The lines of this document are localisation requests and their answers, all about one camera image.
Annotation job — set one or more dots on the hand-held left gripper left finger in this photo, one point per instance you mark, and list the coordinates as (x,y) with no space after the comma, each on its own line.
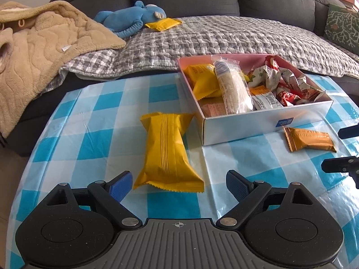
(122,186)

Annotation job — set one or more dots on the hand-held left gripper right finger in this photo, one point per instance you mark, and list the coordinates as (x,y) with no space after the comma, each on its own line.
(238,185)

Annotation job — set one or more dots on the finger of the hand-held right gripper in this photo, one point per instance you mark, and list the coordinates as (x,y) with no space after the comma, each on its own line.
(339,165)
(350,131)

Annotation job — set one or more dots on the gold snack bar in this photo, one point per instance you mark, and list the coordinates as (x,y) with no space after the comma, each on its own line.
(308,141)

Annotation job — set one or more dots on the long yellow snack packet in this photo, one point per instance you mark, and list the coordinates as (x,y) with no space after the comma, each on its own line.
(165,151)

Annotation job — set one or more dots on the pink cardboard box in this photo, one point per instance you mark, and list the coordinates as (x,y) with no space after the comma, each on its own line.
(252,126)

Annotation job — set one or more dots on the pile of red candies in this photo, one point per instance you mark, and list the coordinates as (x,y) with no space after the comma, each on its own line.
(289,95)

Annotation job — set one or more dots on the orange and white snack packet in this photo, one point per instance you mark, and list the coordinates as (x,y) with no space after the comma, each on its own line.
(265,101)

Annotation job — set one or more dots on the white nut packet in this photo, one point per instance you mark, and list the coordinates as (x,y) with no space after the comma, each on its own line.
(273,78)

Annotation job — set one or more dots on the cereal bar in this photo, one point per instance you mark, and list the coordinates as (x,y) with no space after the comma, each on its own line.
(232,89)

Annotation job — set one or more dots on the white packet with green nuts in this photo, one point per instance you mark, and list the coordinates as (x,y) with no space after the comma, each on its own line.
(258,75)

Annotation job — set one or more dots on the square yellow snack packet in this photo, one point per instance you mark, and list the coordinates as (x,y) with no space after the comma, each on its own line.
(204,81)

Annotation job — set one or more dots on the blue checkered tablecloth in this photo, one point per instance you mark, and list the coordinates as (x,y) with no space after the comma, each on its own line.
(98,134)

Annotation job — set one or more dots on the beige sofa cover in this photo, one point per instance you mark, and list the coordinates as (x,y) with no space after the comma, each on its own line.
(345,51)

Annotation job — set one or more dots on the green patterned cushion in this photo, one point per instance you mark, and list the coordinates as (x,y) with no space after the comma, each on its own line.
(340,25)

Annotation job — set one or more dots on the stack of books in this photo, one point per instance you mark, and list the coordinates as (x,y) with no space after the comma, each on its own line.
(345,1)

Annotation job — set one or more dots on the grey checkered quilt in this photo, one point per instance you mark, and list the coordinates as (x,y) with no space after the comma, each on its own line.
(224,39)

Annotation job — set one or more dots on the beige fleece jacket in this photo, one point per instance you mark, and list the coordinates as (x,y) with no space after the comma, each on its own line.
(42,56)

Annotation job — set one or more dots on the blue plush toy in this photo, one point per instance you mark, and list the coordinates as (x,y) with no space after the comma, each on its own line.
(126,16)

